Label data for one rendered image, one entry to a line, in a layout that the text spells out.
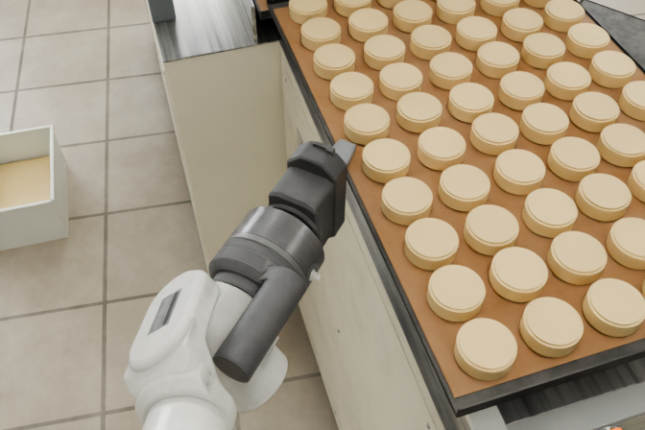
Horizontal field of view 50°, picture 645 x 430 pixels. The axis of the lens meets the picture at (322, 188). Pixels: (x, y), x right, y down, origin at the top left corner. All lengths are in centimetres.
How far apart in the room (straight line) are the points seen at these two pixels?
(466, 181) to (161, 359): 35
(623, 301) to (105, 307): 144
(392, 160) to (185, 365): 31
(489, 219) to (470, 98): 17
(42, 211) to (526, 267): 151
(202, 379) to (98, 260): 146
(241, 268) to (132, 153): 162
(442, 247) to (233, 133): 69
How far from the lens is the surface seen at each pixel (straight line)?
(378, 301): 87
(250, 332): 56
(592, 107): 82
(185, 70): 116
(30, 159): 220
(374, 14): 91
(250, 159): 132
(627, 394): 83
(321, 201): 65
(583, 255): 68
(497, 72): 85
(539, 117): 79
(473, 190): 70
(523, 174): 72
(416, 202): 68
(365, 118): 75
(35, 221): 199
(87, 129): 233
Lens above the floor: 153
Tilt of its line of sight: 49 degrees down
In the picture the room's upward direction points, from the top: straight up
